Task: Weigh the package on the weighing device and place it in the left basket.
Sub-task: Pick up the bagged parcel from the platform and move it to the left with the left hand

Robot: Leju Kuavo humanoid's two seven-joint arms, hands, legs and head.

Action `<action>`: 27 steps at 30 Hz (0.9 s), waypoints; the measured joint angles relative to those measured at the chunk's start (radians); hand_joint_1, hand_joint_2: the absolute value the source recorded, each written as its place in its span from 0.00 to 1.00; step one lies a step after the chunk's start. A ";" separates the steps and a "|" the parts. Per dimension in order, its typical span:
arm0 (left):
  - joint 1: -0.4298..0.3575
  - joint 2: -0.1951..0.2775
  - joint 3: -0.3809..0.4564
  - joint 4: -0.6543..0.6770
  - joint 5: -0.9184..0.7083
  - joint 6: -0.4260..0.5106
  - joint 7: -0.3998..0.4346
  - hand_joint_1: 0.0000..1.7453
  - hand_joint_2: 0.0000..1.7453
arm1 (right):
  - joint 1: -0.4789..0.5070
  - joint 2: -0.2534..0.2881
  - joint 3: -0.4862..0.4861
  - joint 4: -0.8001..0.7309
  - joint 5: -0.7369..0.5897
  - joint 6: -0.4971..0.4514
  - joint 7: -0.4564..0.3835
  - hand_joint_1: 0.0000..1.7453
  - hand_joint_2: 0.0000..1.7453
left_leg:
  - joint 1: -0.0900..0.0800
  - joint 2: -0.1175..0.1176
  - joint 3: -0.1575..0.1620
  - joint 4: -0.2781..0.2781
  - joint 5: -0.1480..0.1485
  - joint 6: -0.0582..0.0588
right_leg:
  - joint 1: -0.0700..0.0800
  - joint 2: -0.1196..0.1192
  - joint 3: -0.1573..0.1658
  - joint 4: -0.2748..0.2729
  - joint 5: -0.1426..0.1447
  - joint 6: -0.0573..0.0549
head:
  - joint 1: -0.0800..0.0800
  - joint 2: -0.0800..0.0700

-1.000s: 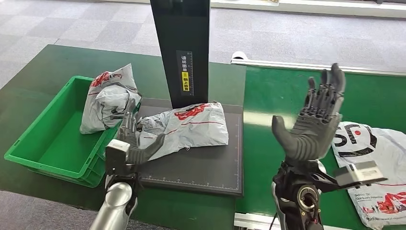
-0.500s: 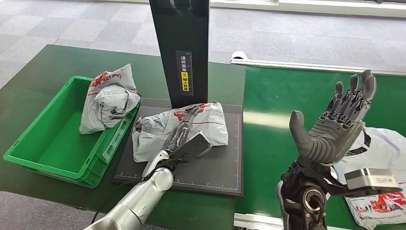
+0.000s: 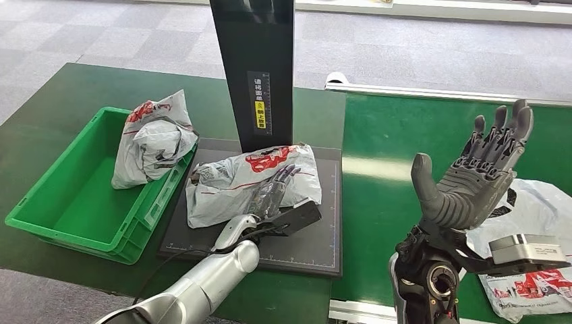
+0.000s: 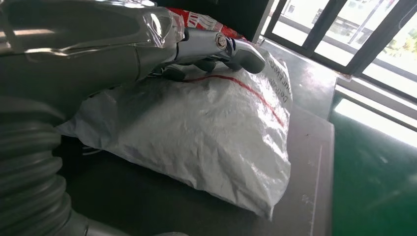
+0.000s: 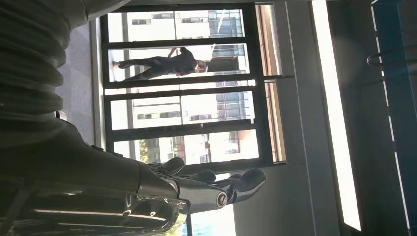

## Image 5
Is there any person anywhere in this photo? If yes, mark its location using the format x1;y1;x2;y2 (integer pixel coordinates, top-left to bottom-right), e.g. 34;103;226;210
112;46;208;82

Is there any long ceiling light strip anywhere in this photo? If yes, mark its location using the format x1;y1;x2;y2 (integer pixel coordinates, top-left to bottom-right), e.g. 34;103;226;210
311;0;362;232

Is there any black window frame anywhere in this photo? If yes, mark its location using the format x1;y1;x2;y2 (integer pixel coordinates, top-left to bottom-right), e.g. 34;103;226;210
99;2;274;175

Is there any brown window side frame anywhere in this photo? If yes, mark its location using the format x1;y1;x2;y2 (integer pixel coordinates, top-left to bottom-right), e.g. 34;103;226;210
255;3;287;164

